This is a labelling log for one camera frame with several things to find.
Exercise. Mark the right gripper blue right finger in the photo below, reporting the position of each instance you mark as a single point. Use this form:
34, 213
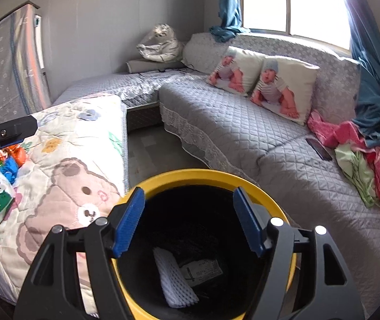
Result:
326, 289

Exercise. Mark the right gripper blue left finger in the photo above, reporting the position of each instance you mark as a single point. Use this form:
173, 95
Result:
52, 290

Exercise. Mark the white foam net sleeve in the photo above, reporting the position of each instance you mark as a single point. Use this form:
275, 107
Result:
177, 292

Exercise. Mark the paper receipt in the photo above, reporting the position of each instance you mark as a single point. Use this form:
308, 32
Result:
198, 272

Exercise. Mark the orange snack wrapper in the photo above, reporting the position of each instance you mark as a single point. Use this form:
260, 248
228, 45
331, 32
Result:
11, 159

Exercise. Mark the yellow black trash bin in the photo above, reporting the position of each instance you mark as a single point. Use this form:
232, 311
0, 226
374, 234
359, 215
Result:
189, 213

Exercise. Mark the striped grey hanging sheet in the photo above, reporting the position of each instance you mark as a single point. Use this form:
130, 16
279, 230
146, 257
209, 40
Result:
23, 88

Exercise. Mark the cartoon bear quilt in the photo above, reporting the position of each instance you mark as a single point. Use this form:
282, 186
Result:
76, 171

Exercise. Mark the grey quilted sofa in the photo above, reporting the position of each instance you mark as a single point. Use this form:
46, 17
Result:
228, 132

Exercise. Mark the light green cloth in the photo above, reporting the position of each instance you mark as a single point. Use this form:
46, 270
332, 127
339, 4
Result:
356, 169

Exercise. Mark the black phone on sofa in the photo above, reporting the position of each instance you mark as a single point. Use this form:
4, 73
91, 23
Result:
319, 149

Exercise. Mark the pink cloth on sofa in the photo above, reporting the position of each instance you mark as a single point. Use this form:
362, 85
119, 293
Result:
331, 135

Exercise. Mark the grey bolster pillow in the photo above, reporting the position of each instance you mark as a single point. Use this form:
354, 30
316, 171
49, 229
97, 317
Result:
143, 65

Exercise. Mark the blue curtain right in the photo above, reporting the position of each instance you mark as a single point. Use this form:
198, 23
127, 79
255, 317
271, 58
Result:
365, 48

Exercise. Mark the blue curtain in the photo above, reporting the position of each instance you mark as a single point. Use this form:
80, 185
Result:
231, 17
365, 48

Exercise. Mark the tiger toy in plastic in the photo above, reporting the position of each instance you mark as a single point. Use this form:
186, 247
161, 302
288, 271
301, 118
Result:
161, 45

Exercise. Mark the right baby print pillow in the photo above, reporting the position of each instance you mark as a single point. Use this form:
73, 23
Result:
285, 87

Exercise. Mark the baby print pillow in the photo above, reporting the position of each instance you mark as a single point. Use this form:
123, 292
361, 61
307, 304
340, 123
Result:
237, 71
285, 87

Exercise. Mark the grey patterned cushion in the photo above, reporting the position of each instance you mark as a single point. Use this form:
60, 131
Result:
202, 53

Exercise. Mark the left baby print pillow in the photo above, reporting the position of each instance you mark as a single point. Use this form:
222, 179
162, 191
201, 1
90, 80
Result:
237, 71

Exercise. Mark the blue curtain left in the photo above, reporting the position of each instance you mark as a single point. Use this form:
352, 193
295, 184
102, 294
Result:
231, 17

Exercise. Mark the window with frame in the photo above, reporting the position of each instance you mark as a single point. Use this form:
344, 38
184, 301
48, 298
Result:
325, 21

